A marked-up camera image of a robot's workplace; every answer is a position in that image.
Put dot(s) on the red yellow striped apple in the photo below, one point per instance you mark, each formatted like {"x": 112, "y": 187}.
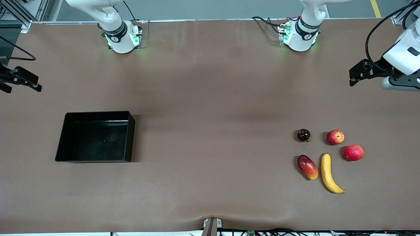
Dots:
{"x": 335, "y": 137}

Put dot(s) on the aluminium frame profile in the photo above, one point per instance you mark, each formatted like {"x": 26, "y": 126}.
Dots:
{"x": 398, "y": 20}
{"x": 19, "y": 13}

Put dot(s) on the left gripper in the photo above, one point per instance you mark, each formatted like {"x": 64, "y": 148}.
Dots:
{"x": 376, "y": 69}

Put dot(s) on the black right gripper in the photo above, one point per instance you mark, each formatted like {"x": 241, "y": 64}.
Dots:
{"x": 4, "y": 77}

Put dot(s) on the grey metal table bracket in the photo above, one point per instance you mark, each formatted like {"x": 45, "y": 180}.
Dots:
{"x": 211, "y": 227}

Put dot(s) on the brown table mat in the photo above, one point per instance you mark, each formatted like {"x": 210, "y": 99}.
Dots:
{"x": 210, "y": 82}

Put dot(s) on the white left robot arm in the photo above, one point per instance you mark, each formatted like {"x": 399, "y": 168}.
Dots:
{"x": 300, "y": 36}

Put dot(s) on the yellow banana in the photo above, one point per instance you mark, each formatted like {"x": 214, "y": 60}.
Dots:
{"x": 325, "y": 170}

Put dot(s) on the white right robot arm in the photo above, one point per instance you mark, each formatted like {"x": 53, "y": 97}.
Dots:
{"x": 121, "y": 42}

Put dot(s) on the red yellow mango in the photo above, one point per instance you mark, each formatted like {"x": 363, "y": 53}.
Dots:
{"x": 307, "y": 167}

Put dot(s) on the black plastic box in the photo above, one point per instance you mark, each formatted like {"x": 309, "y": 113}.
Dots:
{"x": 98, "y": 141}

